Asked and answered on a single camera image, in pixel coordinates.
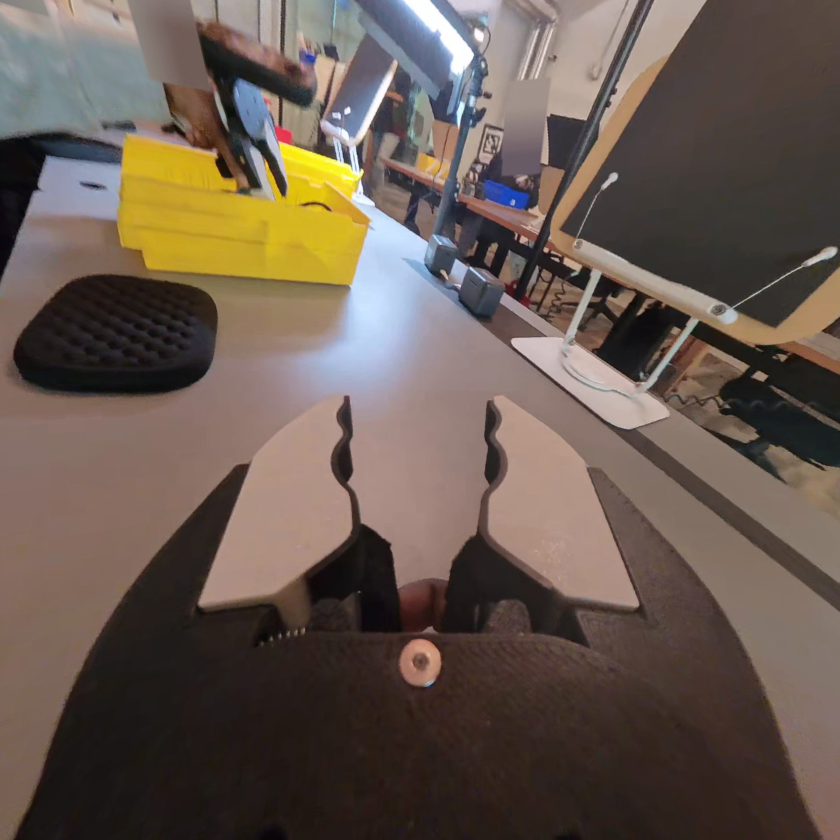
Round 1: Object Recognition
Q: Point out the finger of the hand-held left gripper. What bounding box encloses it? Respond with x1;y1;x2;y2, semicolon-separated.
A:
261;128;291;199
238;141;277;201

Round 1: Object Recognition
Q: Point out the person's left forearm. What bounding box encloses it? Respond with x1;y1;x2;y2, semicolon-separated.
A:
0;0;172;142

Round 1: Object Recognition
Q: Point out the person's left hand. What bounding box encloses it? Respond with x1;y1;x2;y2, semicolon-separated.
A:
164;85;231;161

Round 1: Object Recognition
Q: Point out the blue plastic bin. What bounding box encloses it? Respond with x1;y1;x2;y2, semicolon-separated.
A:
482;179;532;211

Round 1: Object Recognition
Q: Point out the led light panel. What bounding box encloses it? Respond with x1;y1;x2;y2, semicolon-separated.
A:
354;0;483;99

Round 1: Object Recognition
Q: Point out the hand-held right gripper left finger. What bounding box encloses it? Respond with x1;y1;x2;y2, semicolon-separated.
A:
197;395;363;613

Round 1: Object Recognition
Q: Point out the white charging cable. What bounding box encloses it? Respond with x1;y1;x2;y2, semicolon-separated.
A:
712;246;840;319
573;172;620;252

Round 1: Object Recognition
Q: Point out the wood-framed black panel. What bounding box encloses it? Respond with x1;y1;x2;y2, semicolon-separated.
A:
320;36;399;148
550;0;840;347

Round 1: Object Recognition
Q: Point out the black foam wrist pad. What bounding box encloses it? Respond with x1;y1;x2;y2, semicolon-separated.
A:
13;273;219;395

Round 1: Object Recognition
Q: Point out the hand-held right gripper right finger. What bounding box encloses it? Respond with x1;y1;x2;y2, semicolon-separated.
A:
478;395;641;611

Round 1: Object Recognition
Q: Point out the long wooden table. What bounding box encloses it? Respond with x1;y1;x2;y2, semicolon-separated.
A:
381;156;840;382

